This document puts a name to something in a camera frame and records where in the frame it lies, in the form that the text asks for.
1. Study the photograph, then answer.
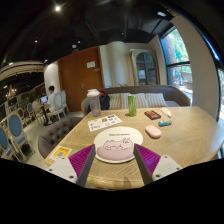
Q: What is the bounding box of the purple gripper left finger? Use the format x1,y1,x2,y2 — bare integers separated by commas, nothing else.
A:
47,145,96,187

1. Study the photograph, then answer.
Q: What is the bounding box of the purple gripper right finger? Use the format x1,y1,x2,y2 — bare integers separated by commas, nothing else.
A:
134,144,182,185

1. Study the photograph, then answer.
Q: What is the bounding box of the pink computer mouse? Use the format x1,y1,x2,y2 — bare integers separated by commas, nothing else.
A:
145,125,162,138

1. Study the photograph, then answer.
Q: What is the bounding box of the yellow QR code sticker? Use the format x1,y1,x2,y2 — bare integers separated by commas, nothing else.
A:
50,146,71,161

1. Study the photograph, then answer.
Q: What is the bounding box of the grey tufted armchair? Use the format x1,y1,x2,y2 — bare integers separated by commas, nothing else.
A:
38,117,81,158

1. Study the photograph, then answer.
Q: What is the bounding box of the teal small toy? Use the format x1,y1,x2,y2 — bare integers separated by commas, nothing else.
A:
158,120,172,127

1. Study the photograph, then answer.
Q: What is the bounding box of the black and red box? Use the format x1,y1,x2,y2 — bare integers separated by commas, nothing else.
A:
145,110,160,120

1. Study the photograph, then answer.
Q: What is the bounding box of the cream small object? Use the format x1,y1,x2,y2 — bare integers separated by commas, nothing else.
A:
161,107,172,118

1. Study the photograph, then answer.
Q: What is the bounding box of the white paper menu sheet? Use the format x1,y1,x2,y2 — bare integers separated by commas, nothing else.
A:
88,114,122,132

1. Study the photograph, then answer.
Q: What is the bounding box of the blue backed white chair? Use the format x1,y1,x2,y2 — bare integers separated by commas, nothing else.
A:
7,112,35,161

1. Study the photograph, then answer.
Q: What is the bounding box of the person in white shirt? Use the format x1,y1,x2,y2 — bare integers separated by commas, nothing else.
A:
43,85,58,125

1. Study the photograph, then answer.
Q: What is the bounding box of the striped cushion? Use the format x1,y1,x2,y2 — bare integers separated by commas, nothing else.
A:
145,93,167,108

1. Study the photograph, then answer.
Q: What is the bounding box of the green drink can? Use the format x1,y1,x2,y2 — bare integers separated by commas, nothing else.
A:
128,95,137,116

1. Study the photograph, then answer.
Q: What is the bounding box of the black backpack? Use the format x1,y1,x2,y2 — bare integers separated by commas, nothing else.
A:
100,95,110,110

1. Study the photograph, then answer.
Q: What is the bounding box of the clear plastic shaker bottle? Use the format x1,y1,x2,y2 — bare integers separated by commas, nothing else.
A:
87,89,101,117

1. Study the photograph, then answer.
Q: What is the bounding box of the wooden orange door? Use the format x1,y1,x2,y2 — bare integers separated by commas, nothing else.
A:
58,47,104,112

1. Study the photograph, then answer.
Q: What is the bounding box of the arched glass cabinet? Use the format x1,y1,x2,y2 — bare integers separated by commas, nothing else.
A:
130,49,160,85

